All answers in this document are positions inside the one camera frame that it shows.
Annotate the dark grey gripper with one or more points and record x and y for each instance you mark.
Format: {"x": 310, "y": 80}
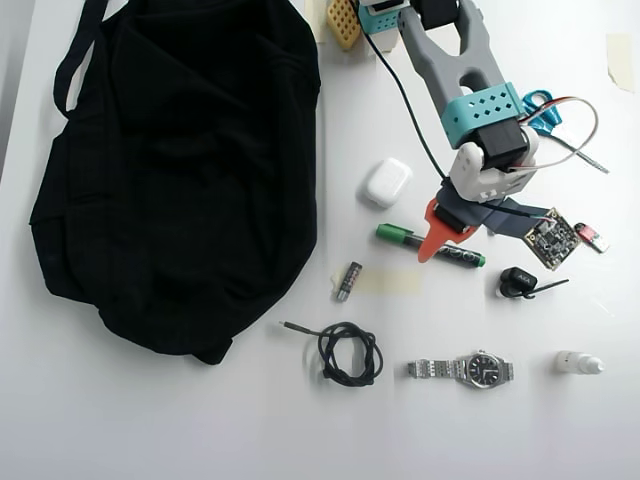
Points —
{"x": 446, "y": 218}

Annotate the green whiteboard marker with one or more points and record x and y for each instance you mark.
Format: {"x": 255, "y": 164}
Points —
{"x": 395, "y": 233}

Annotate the yellow perforated robot base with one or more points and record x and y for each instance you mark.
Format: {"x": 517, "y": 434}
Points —
{"x": 345, "y": 25}

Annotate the grey teal white robot arm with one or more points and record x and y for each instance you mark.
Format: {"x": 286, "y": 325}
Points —
{"x": 435, "y": 70}

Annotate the black fabric bag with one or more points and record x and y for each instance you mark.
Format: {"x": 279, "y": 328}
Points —
{"x": 175, "y": 175}

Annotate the long beige masking tape strip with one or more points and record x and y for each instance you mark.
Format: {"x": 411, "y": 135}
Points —
{"x": 390, "y": 281}

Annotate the white earbuds case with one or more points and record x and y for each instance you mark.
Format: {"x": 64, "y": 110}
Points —
{"x": 385, "y": 182}

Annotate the small grey battery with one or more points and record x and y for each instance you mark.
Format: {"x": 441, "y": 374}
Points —
{"x": 348, "y": 281}

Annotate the silver metal wristwatch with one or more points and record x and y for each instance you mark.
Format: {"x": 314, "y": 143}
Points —
{"x": 482, "y": 369}

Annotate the red USB stick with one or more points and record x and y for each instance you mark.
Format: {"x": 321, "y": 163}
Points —
{"x": 592, "y": 239}

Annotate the small white dropper bottle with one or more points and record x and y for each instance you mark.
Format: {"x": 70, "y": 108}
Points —
{"x": 570, "y": 362}

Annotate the beige masking tape piece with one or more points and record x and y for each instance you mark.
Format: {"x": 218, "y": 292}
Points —
{"x": 620, "y": 60}
{"x": 315, "y": 20}

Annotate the bare camera circuit board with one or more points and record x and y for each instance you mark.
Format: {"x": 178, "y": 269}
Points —
{"x": 552, "y": 240}

